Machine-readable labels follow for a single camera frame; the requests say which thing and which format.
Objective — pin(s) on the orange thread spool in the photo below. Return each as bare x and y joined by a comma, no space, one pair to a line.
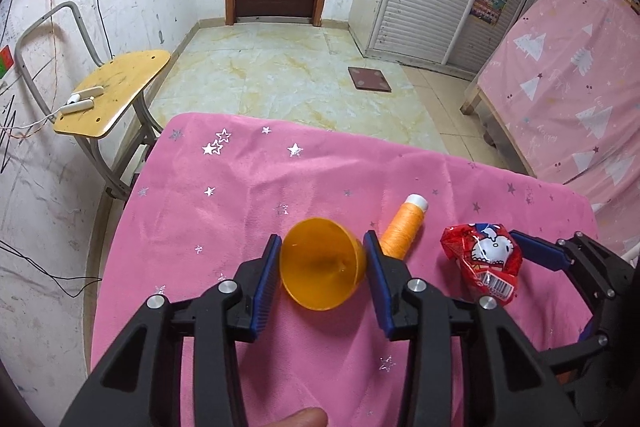
400,234

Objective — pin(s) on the pink tree-print bed sheet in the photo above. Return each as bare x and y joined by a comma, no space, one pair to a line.
565,83

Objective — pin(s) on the pink star tablecloth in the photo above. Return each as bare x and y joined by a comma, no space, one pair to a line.
216,187

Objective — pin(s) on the orange plastic funnel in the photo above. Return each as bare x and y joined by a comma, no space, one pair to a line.
321,264

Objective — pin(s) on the white power strip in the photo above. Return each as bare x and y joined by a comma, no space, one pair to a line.
81,100

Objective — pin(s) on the red snack wrapper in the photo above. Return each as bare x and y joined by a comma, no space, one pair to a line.
487,256

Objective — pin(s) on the wooden bed frame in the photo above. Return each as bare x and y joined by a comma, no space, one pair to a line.
495,131

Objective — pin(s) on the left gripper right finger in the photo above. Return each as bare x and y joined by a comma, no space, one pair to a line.
506,381

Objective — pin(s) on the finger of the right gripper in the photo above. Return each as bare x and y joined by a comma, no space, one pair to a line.
541,252

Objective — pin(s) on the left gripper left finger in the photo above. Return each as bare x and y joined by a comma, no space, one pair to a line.
137,381

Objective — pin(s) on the yellow wooden chair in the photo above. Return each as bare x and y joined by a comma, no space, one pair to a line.
124,79

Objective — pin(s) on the brown bathroom scale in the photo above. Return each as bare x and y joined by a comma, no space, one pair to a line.
368,79

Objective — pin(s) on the operator thumb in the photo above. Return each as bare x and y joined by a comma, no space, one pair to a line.
309,417

